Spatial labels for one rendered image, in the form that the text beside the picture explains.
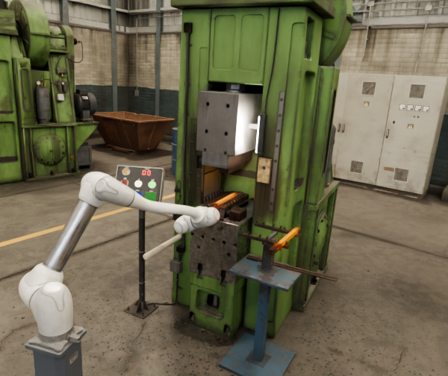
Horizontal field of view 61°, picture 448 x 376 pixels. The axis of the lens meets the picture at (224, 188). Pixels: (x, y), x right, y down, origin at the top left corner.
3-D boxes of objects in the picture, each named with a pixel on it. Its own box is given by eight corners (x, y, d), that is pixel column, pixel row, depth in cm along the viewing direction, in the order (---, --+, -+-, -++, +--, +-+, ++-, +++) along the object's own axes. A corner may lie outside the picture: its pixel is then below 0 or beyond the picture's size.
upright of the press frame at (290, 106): (273, 339, 285) (311, 4, 222) (242, 327, 296) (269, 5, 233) (291, 309, 323) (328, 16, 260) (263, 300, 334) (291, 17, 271)
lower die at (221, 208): (224, 218, 266) (225, 207, 263) (199, 212, 274) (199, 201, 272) (248, 203, 302) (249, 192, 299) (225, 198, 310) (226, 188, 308)
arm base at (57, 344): (66, 355, 173) (66, 345, 171) (27, 343, 179) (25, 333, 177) (91, 331, 190) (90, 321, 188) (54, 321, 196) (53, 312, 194)
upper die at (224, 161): (227, 168, 256) (228, 155, 253) (201, 164, 264) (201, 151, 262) (252, 159, 292) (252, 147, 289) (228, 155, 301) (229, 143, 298)
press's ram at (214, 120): (246, 157, 247) (251, 95, 236) (196, 150, 264) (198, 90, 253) (269, 149, 284) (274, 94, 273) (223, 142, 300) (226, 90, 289)
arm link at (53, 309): (45, 342, 172) (42, 299, 166) (30, 323, 184) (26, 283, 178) (80, 327, 184) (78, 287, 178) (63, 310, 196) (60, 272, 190)
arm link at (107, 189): (138, 189, 196) (124, 183, 205) (110, 175, 183) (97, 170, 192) (128, 212, 195) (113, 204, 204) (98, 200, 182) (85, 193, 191)
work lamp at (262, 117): (264, 155, 252) (278, 7, 227) (255, 154, 255) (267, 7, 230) (266, 154, 256) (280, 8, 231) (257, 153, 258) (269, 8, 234)
